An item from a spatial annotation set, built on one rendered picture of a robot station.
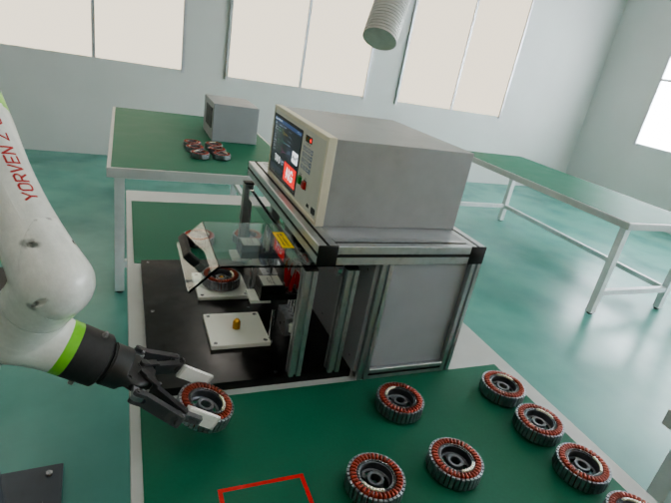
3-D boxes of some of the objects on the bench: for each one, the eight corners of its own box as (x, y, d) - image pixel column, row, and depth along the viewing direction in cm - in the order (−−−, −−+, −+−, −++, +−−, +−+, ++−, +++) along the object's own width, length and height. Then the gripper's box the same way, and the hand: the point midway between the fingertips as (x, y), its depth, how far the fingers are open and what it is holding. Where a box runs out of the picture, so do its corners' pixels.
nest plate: (198, 300, 139) (198, 296, 138) (192, 276, 151) (192, 272, 151) (250, 298, 145) (250, 294, 144) (240, 275, 157) (240, 271, 157)
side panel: (355, 380, 121) (382, 264, 108) (351, 373, 123) (376, 258, 111) (447, 369, 132) (481, 263, 120) (441, 363, 134) (474, 258, 122)
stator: (203, 292, 141) (203, 281, 139) (200, 274, 150) (201, 264, 149) (241, 292, 144) (243, 281, 143) (237, 275, 154) (238, 264, 153)
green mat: (157, 810, 50) (157, 809, 50) (140, 406, 101) (140, 405, 101) (708, 570, 88) (709, 570, 88) (493, 364, 138) (494, 363, 138)
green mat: (134, 262, 157) (134, 262, 157) (131, 201, 208) (131, 201, 208) (386, 260, 195) (386, 260, 195) (332, 209, 246) (332, 209, 246)
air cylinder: (283, 336, 129) (286, 318, 127) (276, 320, 136) (278, 303, 133) (301, 334, 131) (304, 317, 129) (293, 319, 138) (296, 303, 135)
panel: (351, 371, 120) (375, 262, 109) (280, 257, 175) (291, 178, 164) (355, 371, 121) (380, 262, 109) (283, 257, 176) (294, 178, 164)
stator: (428, 409, 115) (432, 396, 114) (406, 433, 106) (410, 420, 105) (388, 385, 121) (392, 373, 119) (364, 407, 112) (367, 394, 111)
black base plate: (150, 398, 103) (150, 390, 102) (140, 265, 156) (141, 259, 155) (348, 376, 122) (350, 368, 121) (280, 264, 175) (281, 258, 174)
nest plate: (211, 350, 118) (211, 345, 118) (203, 317, 131) (203, 313, 130) (270, 345, 124) (271, 341, 124) (257, 314, 137) (257, 310, 136)
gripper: (97, 337, 94) (196, 376, 105) (85, 426, 74) (208, 461, 86) (119, 308, 93) (217, 351, 104) (112, 390, 73) (233, 431, 85)
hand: (204, 398), depth 94 cm, fingers closed on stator, 11 cm apart
